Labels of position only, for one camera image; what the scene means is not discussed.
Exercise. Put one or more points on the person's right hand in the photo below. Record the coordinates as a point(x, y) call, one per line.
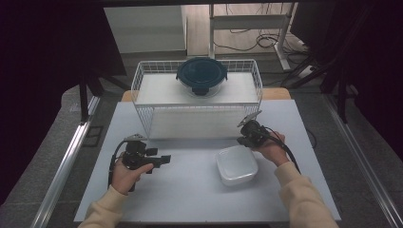
point(275, 150)

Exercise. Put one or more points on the white square container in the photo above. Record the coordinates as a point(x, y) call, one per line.
point(237, 164)

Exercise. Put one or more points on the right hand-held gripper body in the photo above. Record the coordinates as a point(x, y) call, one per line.
point(255, 133)

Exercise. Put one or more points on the round container with dark lid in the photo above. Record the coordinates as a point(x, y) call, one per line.
point(201, 72)

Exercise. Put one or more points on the white desk frame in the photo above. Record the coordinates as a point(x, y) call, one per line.
point(247, 22)

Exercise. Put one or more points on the black metal stand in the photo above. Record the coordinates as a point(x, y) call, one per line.
point(341, 101)
point(84, 101)

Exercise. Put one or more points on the person's left hand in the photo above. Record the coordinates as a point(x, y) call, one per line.
point(123, 179)

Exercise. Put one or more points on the grey cabinet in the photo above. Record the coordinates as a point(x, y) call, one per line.
point(145, 28)

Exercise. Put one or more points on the white power strip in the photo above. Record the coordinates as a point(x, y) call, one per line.
point(305, 71)

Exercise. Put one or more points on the aluminium rail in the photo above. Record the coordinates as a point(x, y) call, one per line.
point(63, 164)
point(364, 164)

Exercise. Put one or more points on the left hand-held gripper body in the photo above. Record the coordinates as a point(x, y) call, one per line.
point(134, 155)

